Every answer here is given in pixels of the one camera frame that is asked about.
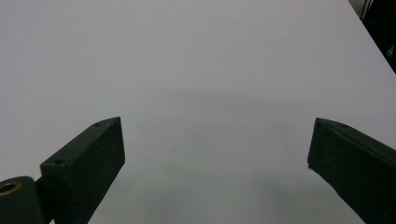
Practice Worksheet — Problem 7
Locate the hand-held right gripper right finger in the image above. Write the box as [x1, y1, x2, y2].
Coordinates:
[306, 117, 396, 224]

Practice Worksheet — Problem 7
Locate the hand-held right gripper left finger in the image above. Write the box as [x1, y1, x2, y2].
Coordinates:
[39, 116, 126, 224]

